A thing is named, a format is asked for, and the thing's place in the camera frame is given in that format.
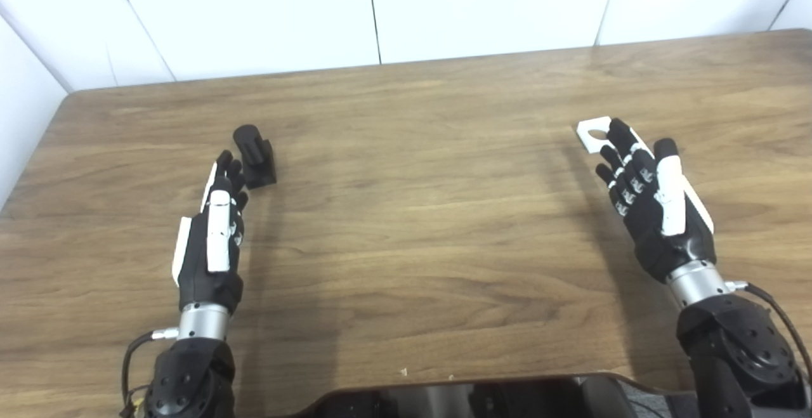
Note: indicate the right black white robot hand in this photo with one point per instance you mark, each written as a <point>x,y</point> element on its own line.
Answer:
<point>653,215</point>

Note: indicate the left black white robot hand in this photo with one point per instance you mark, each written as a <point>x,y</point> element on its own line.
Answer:
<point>217,240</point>

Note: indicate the black peg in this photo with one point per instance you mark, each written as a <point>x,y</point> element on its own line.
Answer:
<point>257,158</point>

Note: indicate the white square piece with hole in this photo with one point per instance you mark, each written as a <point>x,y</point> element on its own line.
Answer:
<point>587,139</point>

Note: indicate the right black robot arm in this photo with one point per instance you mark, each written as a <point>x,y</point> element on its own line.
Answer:
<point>736,348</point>

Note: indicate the black robot torso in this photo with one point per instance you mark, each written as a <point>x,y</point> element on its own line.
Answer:
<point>495,399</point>

